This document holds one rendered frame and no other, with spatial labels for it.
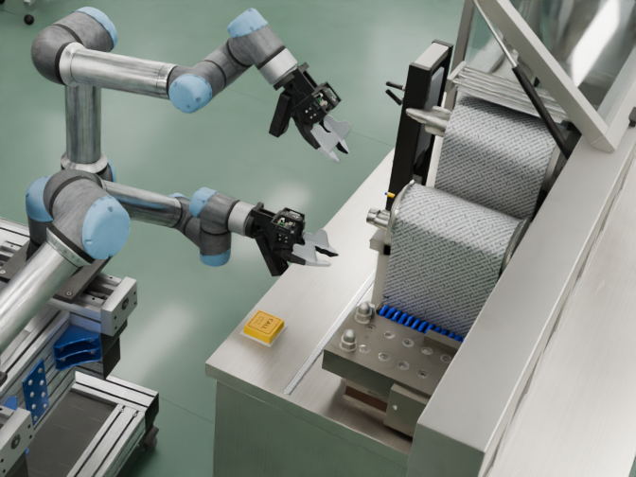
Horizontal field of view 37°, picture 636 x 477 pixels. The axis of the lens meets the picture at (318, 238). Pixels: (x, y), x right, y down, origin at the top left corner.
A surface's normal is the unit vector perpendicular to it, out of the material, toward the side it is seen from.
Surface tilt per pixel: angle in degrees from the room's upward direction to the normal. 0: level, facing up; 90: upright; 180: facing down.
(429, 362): 0
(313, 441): 90
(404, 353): 0
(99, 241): 86
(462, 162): 92
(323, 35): 0
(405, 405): 90
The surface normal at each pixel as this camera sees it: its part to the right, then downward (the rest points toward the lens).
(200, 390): 0.09, -0.78
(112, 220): 0.75, 0.40
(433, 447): -0.46, 0.52
